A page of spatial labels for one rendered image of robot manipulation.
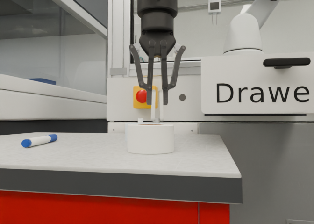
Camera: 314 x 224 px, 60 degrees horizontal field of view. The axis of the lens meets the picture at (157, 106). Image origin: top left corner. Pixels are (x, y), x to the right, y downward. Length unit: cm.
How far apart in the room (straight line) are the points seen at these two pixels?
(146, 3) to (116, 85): 38
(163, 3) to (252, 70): 24
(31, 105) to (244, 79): 84
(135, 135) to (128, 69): 55
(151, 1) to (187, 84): 34
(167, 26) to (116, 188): 41
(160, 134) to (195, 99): 50
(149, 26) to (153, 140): 31
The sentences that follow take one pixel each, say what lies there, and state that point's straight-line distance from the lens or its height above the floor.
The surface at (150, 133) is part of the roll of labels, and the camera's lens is 38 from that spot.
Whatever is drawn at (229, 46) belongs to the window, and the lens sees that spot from 91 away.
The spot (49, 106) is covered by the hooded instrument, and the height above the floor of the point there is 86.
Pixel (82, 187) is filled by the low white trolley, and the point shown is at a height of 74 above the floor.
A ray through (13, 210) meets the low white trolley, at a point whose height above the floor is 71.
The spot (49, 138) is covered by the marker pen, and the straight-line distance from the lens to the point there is 58.
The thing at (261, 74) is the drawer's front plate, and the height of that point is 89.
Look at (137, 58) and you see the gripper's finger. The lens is 62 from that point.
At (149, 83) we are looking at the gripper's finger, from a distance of 61.
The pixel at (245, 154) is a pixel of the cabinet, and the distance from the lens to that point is 88.
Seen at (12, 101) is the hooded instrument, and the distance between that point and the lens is 107.
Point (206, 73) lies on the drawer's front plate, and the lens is 53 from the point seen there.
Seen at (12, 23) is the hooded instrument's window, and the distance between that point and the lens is 114.
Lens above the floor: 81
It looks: 2 degrees up
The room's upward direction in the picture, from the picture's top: straight up
